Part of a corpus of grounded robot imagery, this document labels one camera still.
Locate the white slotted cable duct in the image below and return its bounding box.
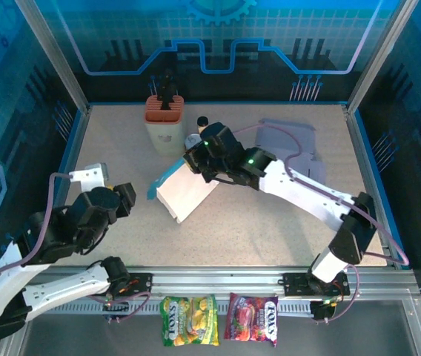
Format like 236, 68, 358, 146
58, 299, 314, 316

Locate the red Fox's candy bag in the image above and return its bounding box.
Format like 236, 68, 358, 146
224, 291, 279, 349

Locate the aluminium mounting rail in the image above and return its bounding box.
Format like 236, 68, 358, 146
19, 266, 419, 300

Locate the black controller module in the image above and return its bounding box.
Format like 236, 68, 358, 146
102, 300, 130, 323
310, 298, 337, 323

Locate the beige knife block orange top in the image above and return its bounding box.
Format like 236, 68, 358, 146
143, 94, 186, 157

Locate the green Fox's candy bag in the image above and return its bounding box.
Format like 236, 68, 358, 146
159, 294, 221, 348

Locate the aluminium frame post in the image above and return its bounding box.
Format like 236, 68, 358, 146
345, 0, 421, 114
13, 0, 92, 114

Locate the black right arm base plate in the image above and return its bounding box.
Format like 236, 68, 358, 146
282, 272, 351, 297

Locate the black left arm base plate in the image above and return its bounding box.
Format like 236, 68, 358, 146
121, 272, 153, 297

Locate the small round tin can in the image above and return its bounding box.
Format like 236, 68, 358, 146
184, 133, 202, 151

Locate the black knife handle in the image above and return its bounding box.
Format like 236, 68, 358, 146
158, 68, 180, 111

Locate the teal paper box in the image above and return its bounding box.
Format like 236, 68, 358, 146
146, 157, 222, 224

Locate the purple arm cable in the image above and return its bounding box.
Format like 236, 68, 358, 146
232, 124, 411, 324
0, 172, 153, 324

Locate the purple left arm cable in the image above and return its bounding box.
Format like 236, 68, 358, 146
0, 172, 153, 324

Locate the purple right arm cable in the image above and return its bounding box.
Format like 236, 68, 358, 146
232, 124, 411, 324

